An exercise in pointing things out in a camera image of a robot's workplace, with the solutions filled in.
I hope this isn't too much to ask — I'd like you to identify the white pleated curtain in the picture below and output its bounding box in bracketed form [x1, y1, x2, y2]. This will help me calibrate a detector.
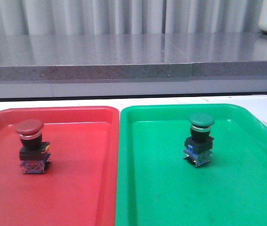
[0, 0, 262, 35]

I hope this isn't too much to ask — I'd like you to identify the green plastic tray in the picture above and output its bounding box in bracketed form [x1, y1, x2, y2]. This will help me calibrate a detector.
[115, 104, 267, 226]

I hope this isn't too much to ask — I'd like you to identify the red mushroom push button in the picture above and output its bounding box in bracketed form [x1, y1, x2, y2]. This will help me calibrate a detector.
[15, 119, 51, 174]

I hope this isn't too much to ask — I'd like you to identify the grey stone counter slab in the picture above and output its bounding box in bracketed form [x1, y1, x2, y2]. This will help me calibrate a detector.
[0, 32, 267, 82]

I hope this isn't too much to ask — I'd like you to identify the red plastic tray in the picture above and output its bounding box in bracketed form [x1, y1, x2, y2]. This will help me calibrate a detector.
[0, 106, 119, 226]

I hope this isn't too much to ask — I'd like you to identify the green mushroom push button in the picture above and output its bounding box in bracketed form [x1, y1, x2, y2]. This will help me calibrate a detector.
[183, 113, 215, 168]

